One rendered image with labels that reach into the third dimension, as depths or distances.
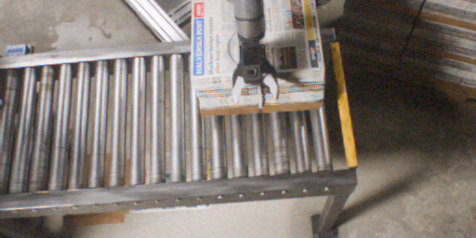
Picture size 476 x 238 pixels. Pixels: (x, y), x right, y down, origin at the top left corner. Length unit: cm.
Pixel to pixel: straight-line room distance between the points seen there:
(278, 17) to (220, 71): 25
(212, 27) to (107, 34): 141
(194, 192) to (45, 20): 173
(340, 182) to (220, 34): 57
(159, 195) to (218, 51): 47
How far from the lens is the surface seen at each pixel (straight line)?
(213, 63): 145
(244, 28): 130
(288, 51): 147
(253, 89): 150
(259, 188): 157
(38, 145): 178
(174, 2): 263
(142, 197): 162
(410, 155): 252
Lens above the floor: 232
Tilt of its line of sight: 66 degrees down
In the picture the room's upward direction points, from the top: 9 degrees counter-clockwise
